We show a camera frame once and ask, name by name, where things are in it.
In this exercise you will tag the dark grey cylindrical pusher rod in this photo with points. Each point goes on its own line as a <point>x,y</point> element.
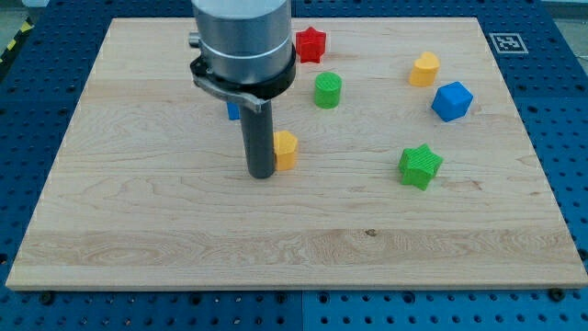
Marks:
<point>258,141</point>

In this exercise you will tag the black end effector flange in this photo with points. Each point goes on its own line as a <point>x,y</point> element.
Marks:
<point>251,96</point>

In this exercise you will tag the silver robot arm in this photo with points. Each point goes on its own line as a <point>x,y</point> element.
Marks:
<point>246,57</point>

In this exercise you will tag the red star block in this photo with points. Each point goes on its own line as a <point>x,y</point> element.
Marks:
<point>310,45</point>

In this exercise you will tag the green star block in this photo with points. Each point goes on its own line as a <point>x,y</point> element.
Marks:
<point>418,166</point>

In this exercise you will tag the small blue block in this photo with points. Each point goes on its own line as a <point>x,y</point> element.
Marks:
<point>233,111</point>

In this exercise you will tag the yellow pentagon block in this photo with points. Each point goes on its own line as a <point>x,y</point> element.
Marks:
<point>286,146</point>

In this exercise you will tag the green cylinder block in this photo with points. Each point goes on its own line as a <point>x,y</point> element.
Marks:
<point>327,93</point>

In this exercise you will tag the wooden board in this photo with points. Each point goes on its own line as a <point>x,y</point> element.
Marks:
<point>149,190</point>

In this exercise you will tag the yellow heart block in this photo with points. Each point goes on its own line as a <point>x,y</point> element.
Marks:
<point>425,69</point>

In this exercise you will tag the blue cube block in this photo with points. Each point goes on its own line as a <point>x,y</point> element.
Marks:
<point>452,101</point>

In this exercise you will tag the white fiducial marker tag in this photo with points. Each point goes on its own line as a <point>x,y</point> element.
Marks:
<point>508,43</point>

